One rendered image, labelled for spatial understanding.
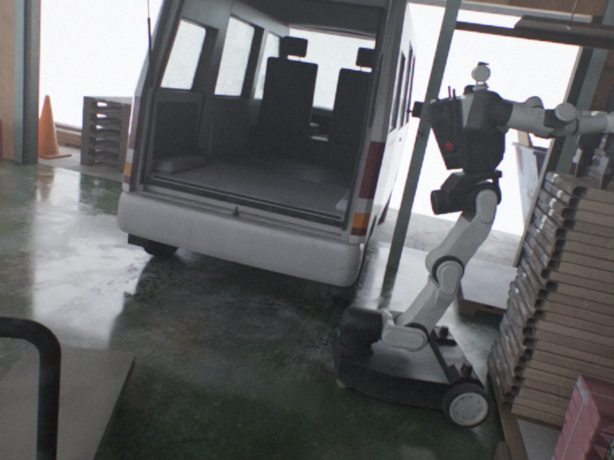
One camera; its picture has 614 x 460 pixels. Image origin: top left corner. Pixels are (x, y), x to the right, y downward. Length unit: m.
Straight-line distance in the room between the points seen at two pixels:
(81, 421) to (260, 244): 1.36
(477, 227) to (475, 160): 0.29
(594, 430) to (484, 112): 1.11
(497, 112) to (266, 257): 1.40
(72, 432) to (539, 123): 1.86
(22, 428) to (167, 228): 1.49
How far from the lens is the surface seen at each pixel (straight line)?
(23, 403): 1.89
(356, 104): 4.52
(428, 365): 2.47
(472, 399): 2.39
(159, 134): 3.25
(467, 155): 2.18
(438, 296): 2.33
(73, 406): 1.86
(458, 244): 2.31
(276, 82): 4.67
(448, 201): 2.23
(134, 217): 3.06
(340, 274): 2.71
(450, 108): 2.16
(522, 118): 2.04
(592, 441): 1.97
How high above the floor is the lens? 1.30
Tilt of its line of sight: 16 degrees down
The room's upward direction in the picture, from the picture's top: 10 degrees clockwise
